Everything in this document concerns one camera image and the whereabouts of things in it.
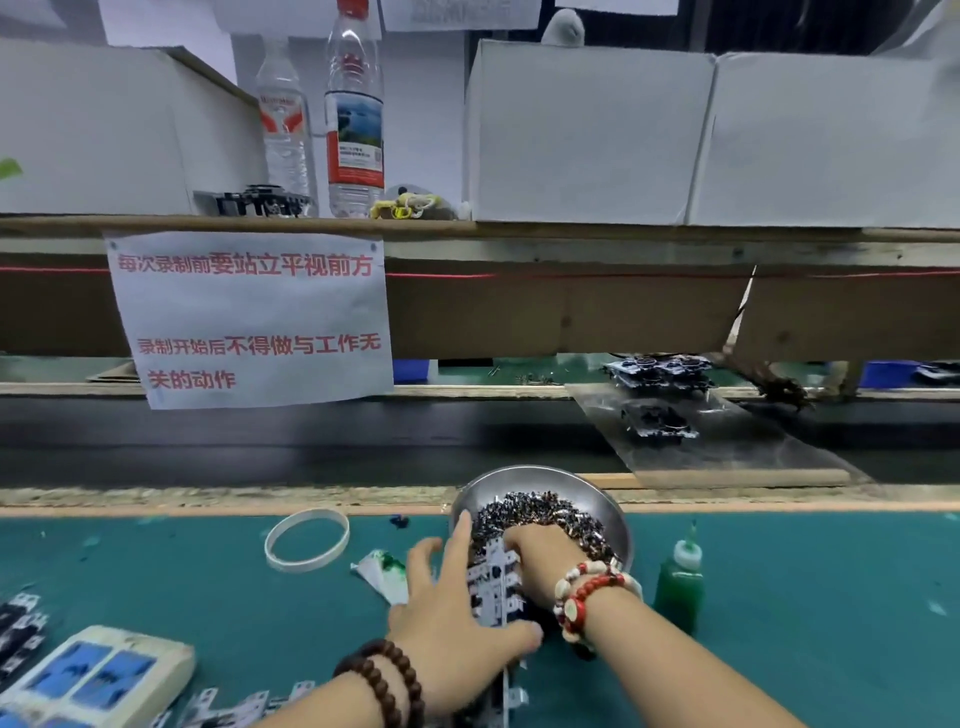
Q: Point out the blue plastic bin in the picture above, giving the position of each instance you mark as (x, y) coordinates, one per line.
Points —
(890, 374)
(411, 371)

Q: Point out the white blue power strip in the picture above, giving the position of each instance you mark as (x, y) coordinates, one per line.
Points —
(105, 675)

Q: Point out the clear plastic bottle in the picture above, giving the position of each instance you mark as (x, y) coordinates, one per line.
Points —
(285, 128)

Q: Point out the black conveyor belt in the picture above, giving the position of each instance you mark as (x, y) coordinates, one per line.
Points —
(300, 443)

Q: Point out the brown cardboard panel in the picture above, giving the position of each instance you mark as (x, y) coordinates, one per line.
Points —
(570, 315)

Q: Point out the clear plastic sheet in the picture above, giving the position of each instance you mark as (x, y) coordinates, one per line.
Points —
(780, 450)

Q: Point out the person's right forearm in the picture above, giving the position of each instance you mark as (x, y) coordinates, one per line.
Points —
(690, 675)

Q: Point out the dark metal device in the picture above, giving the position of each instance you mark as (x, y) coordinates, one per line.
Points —
(263, 203)

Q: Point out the person's left hand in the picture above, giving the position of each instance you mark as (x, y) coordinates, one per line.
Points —
(450, 630)

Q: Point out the white rounded object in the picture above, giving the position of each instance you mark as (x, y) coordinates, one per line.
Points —
(563, 26)

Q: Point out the white paper sign red text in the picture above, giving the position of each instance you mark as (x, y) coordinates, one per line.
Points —
(248, 315)

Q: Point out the pile of small metal parts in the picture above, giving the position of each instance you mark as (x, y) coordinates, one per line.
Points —
(540, 507)

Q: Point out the white green-stained cloth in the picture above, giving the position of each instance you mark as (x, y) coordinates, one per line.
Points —
(383, 578)

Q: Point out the bottle with orange label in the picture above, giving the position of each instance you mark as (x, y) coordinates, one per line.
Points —
(356, 135)

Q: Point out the round metal bowl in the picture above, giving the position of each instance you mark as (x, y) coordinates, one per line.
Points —
(585, 483)

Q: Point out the pile of black mechanism assemblies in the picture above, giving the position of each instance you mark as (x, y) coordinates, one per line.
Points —
(18, 630)

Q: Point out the person's right hand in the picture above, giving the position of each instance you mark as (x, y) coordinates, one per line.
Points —
(548, 555)

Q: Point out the finished mechanisms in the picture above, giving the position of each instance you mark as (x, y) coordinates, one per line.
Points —
(660, 372)

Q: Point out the green glue squeeze bottle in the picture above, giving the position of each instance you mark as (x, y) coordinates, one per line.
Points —
(678, 593)

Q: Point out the white box green sticker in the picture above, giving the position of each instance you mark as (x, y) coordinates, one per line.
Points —
(105, 128)

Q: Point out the yellow plastic object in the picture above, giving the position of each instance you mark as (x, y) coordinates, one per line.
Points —
(402, 206)

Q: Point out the small blue cap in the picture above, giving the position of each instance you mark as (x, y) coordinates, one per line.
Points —
(399, 521)

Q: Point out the wooden shelf beam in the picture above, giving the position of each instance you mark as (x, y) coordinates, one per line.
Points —
(600, 243)

